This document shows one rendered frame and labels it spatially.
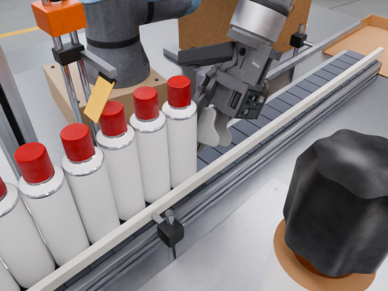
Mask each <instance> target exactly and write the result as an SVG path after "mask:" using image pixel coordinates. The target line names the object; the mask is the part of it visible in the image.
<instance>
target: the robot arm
mask: <svg viewBox="0 0 388 291"><path fill-rule="evenodd" d="M79 1H80V2H81V3H82V4H83V9H84V14H85V19H86V22H87V27H85V28H84V31H85V37H86V41H87V48H86V50H88V51H90V52H91V53H93V54H95V55H96V56H97V57H99V58H101V59H102V60H104V61H105V62H107V63H108V64H110V65H111V66H113V67H115V68H116V69H117V74H118V76H117V77H114V78H115V79H116V81H117V82H116V84H114V86H113V88H112V89H121V88H128V87H132V86H135V85H138V84H140V83H142V82H143V81H145V80H146V79H147V78H148V77H149V75H150V62H149V60H148V58H147V55H146V52H145V51H144V48H143V45H142V43H141V41H140V30H139V26H140V25H145V24H150V23H155V22H159V21H164V20H169V19H178V18H181V17H183V16H187V15H189V14H191V13H193V12H194V11H195V10H196V9H197V8H198V7H199V5H200V3H201V0H79ZM294 2H295V0H239V2H238V4H237V7H236V9H235V11H234V14H233V17H232V19H231V22H230V25H231V26H233V28H232V29H231V28H229V31H228V33H227V37H229V38H231V39H234V40H236V42H234V41H230V42H224V43H218V44H212V45H208V46H201V47H191V48H189V49H186V50H180V51H179V52H178V64H179V65H183V66H187V67H189V68H191V69H198V68H200V67H202V66H208V65H214V66H212V67H211V69H210V70H209V71H208V72H206V73H205V76H204V77H203V79H202V81H201V83H200V84H199V85H198V88H197V91H196V93H195V95H194V97H193V99H192V100H193V101H194V102H195V103H196V104H197V154H198V153H199V152H200V151H201V150H202V149H203V148H204V147H205V146H206V145H208V146H211V147H216V146H217V145H218V144H219V145H221V146H228V145H230V143H231V142H232V136H231V134H230V132H229V130H228V129H227V123H228V122H229V119H230V117H232V118H235V119H245V120H254V119H256V120H258V117H259V115H260V113H261V111H262V108H263V106H264V104H265V102H266V100H267V98H268V96H269V94H270V92H271V90H269V89H270V84H271V82H270V80H269V79H266V76H267V74H268V71H269V69H270V67H271V65H272V62H273V60H277V61H279V60H280V58H281V56H282V53H283V52H281V51H278V50H276V49H274V48H273V46H272V45H271V43H275V42H276V41H277V39H278V37H279V34H280V33H281V30H282V28H283V26H284V23H285V21H286V19H287V17H288V15H289V12H290V10H291V8H292V6H293V4H294ZM84 65H85V69H86V72H87V77H88V82H89V83H90V84H92V85H94V86H95V84H96V81H97V79H98V77H99V71H98V70H97V69H96V68H94V67H93V66H91V65H90V64H89V63H87V62H85V61H84ZM265 79H266V80H268V81H269V86H268V89H267V87H266V83H265V82H264V80H265ZM263 83H264V86H262V84H263ZM209 104H212V105H213V106H212V107H208V105H209Z"/></svg>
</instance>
